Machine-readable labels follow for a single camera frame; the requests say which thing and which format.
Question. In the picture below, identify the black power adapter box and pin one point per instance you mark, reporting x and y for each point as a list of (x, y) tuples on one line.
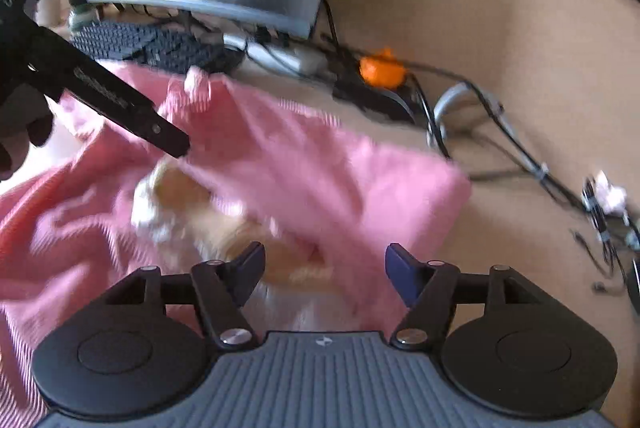
[(399, 106)]

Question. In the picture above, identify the dark gloved left hand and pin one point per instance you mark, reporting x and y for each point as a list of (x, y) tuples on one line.
[(26, 120)]

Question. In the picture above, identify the orange pumpkin toy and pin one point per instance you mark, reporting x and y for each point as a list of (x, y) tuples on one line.
[(381, 70)]

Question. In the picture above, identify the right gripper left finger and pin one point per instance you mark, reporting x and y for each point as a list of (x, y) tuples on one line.
[(149, 340)]

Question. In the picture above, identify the black keyboard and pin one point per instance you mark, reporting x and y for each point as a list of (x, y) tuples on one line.
[(151, 46)]

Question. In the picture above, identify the pink striped garment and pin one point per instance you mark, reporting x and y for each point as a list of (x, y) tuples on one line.
[(67, 235)]

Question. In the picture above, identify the white power strip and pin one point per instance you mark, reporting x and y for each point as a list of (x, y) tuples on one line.
[(294, 60)]

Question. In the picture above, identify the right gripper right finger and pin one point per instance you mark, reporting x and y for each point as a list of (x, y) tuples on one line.
[(499, 339)]

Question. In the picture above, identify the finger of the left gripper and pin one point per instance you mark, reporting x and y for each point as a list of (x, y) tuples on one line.
[(117, 101)]

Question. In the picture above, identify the crumpled white paper tag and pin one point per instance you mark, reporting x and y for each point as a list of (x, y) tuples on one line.
[(611, 198)]

